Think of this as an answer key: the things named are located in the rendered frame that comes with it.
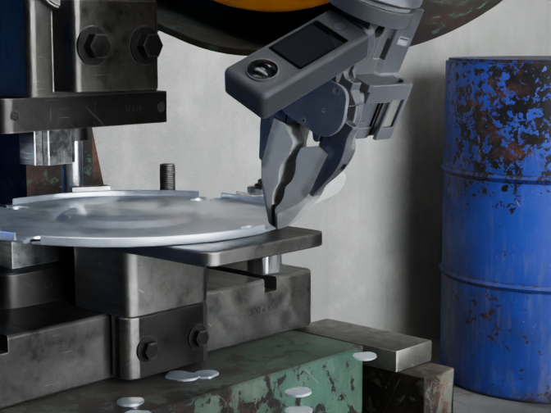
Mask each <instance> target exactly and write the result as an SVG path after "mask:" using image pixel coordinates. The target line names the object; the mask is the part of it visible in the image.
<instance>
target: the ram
mask: <svg viewBox="0 0 551 413"><path fill-rule="evenodd" d="M162 47H163V44H162V41H161V39H160V37H159V35H158V33H157V2H156V0H0V97H9V98H57V97H74V96H91V95H108V94H126V93H155V92H156V91H157V89H158V72H157V58H158V57H159V55H160V53H161V50H162Z"/></svg>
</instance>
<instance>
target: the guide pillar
mask: <svg viewBox="0 0 551 413"><path fill-rule="evenodd" d="M72 186H84V166H83V141H75V162H72V163H71V164H64V165H62V192H64V193H69V192H70V187H72Z"/></svg>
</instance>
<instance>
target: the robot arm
mask: <svg viewBox="0 0 551 413"><path fill-rule="evenodd" d="M328 1H329V2H330V3H331V4H332V5H334V6H335V7H337V8H339V9H340V10H341V13H340V14H342V15H340V16H339V15H338V14H336V13H335V12H333V11H332V10H329V11H326V12H324V13H322V14H321V15H319V16H317V17H316V18H314V19H312V20H310V21H309V22H307V23H305V24H304V25H301V26H299V27H298V28H297V29H294V30H292V31H291V32H289V33H287V34H286V35H284V36H282V37H280V38H279V39H277V40H275V41H274V42H272V43H269V44H268V45H266V46H265V47H263V48H261V49H259V50H257V51H256V52H254V53H252V54H250V55H249V56H247V57H245V58H244V59H242V60H240V61H238V62H236V63H235V64H233V65H232V66H229V67H227V68H226V70H225V91H226V93H228V94H229V95H230V96H231V97H232V98H234V99H235V100H236V101H238V102H239V103H241V104H242V105H244V106H245V107H247V108H248V109H249V110H250V111H251V112H253V113H254V114H255V115H257V116H259V117H260V118H261V122H260V140H259V159H260V160H261V177H262V190H263V196H264V201H265V205H266V213H267V218H268V222H269V223H270V225H273V226H274V227H275V228H276V229H282V228H284V227H285V226H288V225H291V224H293V223H294V222H295V221H296V220H298V219H299V218H300V217H302V216H303V215H304V214H305V213H306V212H307V211H308V210H309V209H310V208H311V207H312V205H314V204H316V203H318V202H320V201H323V200H325V199H327V198H328V197H332V196H334V195H335V194H336V193H338V192H339V191H340V189H341V188H342V187H343V186H344V182H345V180H346V175H345V173H344V172H343V171H344V169H345V168H346V167H347V166H348V164H349V162H350V161H351V160H352V158H353V155H354V153H355V151H356V139H360V138H367V137H368V136H372V135H374V136H373V139H374V140H382V139H390V138H391V137H392V134H393V132H394V129H395V127H396V124H397V123H398V119H399V117H400V115H401V113H402V110H403V107H404V105H405V103H406V101H407V99H408V95H409V93H410V91H411V88H412V86H413V84H412V83H410V82H409V81H407V80H405V79H404V78H402V77H401V76H400V75H399V71H400V69H401V66H402V64H403V61H404V58H405V56H406V54H407V52H408V49H409V46H410V44H411V41H412V38H413V36H414V34H415V32H416V30H417V26H418V24H419V22H420V19H421V16H422V14H423V11H424V10H423V9H422V8H420V6H421V4H422V1H423V0H328ZM395 82H398V83H395ZM393 100H401V101H400V103H399V105H398V109H397V111H396V113H395V115H394V118H393V121H392V123H391V126H383V125H384V123H385V120H386V117H387V115H388V113H389V109H390V108H391V105H392V103H393ZM310 130H311V131H312V137H313V140H314V141H315V142H320V143H319V146H312V147H308V146H307V139H308V136H309V133H310Z"/></svg>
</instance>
